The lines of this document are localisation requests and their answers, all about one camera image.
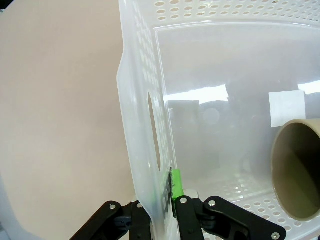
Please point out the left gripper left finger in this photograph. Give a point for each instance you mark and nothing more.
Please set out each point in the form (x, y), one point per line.
(112, 222)

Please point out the brown paper cup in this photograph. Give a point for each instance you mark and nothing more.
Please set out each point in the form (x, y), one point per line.
(300, 170)

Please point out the white perforated plastic basket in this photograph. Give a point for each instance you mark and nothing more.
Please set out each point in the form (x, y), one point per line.
(225, 62)

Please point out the white label sticker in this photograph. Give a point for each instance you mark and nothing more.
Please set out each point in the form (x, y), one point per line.
(287, 107)

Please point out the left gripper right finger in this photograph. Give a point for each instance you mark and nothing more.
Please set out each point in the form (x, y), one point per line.
(212, 220)

